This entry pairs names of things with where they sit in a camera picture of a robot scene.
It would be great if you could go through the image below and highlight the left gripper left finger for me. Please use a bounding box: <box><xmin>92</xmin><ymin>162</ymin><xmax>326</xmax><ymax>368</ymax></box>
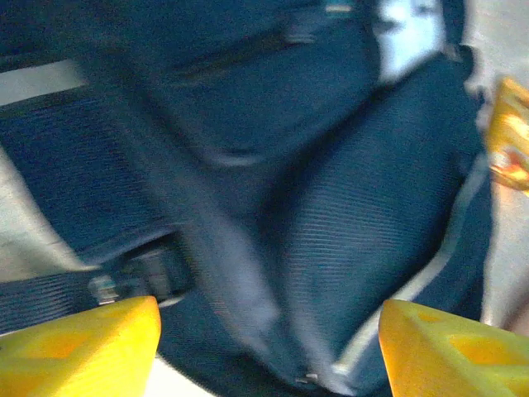
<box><xmin>0</xmin><ymin>295</ymin><xmax>162</xmax><ymax>397</ymax></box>

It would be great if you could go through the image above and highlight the yellow snack bag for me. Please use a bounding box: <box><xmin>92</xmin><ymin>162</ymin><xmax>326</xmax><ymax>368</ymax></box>
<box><xmin>481</xmin><ymin>76</ymin><xmax>529</xmax><ymax>191</ymax></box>

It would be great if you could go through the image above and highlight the navy blue backpack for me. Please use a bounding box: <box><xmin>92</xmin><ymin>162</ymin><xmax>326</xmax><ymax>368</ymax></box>
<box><xmin>0</xmin><ymin>0</ymin><xmax>497</xmax><ymax>397</ymax></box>

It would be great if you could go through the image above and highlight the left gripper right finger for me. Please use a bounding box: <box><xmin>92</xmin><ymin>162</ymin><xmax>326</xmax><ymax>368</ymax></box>
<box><xmin>378</xmin><ymin>298</ymin><xmax>529</xmax><ymax>397</ymax></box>

